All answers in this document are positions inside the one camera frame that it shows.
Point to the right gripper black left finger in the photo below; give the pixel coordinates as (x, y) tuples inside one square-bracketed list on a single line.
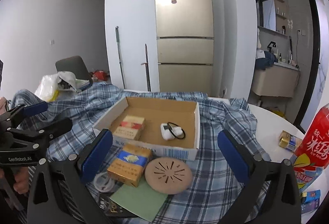
[(93, 155)]

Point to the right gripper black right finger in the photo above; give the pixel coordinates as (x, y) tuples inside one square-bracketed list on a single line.
[(270, 193)]

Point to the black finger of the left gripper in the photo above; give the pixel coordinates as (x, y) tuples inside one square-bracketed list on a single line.
[(35, 109)]

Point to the gold blue cigarette pack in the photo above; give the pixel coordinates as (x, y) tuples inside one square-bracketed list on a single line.
[(129, 165)]

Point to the red beige cigarette pack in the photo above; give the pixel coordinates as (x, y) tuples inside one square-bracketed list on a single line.
[(130, 127)]

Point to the green paper card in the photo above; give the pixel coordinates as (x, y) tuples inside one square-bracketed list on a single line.
[(143, 201)]

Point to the round beige slotted disc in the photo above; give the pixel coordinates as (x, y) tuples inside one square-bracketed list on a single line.
[(168, 175)]

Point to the white earbud case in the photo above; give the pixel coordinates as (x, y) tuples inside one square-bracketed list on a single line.
[(170, 131)]

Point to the person's left hand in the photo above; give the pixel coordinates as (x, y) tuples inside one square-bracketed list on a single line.
[(21, 185)]

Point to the white yellow plastic bag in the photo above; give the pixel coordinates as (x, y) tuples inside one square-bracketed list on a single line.
[(63, 84)]

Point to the dark purple small box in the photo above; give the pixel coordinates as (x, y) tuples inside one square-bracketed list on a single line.
[(310, 201)]

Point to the red ice tea bottle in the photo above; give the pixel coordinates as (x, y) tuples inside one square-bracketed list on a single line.
[(310, 159)]

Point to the black gold packet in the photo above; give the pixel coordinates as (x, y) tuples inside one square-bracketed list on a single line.
[(112, 209)]

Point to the small gold blue box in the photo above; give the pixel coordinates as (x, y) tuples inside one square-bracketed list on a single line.
[(289, 142)]

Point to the blue plaid cloth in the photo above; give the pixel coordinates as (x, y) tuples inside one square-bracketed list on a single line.
[(214, 187)]

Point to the grey chair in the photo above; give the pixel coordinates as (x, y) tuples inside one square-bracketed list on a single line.
[(75, 65)]

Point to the red object on floor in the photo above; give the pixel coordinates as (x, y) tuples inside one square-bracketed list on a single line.
[(99, 75)]

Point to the white cardboard tray box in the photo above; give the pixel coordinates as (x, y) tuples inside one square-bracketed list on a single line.
[(185, 114)]

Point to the beige sink cabinet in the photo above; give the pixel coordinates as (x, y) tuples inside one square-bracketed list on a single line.
[(279, 80)]

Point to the dark blue cloth on counter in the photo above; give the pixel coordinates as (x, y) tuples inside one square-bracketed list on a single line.
[(264, 59)]

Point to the gold three-door refrigerator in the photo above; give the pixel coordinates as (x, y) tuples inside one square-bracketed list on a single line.
[(185, 44)]

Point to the grey mop handle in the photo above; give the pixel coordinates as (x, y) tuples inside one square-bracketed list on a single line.
[(119, 55)]

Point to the dark broom handle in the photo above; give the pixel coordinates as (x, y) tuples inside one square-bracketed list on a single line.
[(146, 65)]

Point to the wall mirror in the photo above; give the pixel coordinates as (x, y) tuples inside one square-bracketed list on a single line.
[(267, 14)]

